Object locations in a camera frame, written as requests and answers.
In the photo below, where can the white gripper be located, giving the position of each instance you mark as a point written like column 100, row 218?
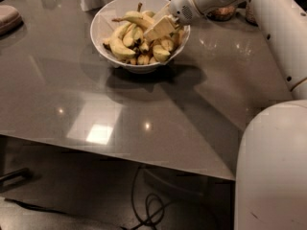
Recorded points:
column 180, row 7

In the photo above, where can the yellow banana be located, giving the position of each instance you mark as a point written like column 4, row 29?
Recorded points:
column 136, row 17
column 120, row 50
column 160, row 54

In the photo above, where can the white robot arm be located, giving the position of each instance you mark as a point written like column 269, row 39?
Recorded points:
column 271, row 175

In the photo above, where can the banana bunch in bowl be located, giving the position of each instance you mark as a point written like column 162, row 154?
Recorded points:
column 132, row 37

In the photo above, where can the white bowl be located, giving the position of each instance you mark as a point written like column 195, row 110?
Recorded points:
column 103, row 25

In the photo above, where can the round glass jar of nuts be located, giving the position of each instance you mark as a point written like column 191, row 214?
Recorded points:
column 222, row 14

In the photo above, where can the glass jar of chickpeas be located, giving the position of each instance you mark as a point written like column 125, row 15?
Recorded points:
column 249, row 15

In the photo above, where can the beige cushion pad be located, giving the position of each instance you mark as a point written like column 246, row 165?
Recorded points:
column 10, row 18

